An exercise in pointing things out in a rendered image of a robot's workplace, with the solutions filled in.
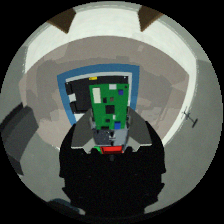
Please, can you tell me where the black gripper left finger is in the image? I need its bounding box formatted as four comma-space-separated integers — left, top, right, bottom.
59, 107, 96, 178

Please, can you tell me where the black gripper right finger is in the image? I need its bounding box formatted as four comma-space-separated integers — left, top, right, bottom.
127, 106, 166, 174

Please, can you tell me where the red open-top bin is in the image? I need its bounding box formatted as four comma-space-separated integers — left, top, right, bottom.
100, 145, 123, 154

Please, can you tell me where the green circuit board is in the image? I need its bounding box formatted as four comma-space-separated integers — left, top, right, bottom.
89, 83, 129, 130

